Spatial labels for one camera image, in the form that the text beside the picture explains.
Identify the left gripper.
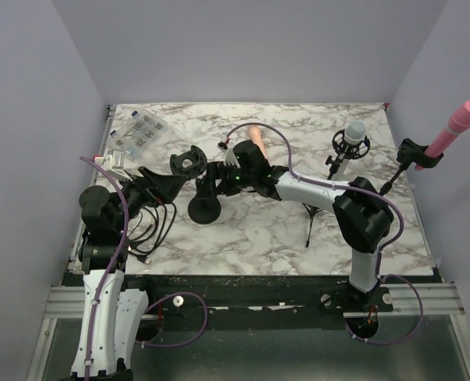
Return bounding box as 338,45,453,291
114,165,188,230

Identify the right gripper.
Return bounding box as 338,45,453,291
195,160,256,199

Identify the black shock mount desk stand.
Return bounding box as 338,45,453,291
169,145,222,225

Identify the beige microphone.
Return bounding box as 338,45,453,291
248,125,268,159

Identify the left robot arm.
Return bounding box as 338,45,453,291
68,167,187,380

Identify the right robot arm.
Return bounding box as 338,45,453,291
188,140,393,311

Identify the silver white microphone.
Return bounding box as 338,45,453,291
343,120,367,146

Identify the black clip round base stand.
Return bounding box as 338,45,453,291
379,138,444,196

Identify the pink microphone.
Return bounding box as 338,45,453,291
425,100,470,160

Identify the clear plastic parts box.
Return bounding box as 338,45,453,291
110,110,168,160

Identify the black usb cables bundle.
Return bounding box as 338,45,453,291
123,198,178,266

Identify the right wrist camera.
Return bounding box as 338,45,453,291
218,140,240,167

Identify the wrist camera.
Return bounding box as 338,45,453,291
218,140,240,167
93,149,131,180

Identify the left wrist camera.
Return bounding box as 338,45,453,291
93,149,131,180

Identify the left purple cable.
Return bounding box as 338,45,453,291
79,155,210,378

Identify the purple cable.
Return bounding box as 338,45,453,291
79,155,210,378
222,123,425,345

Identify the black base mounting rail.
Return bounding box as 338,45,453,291
121,275,394,333

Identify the black tripod shock mount stand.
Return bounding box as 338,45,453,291
298,121,370,248

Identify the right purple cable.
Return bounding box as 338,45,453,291
222,123,425,345

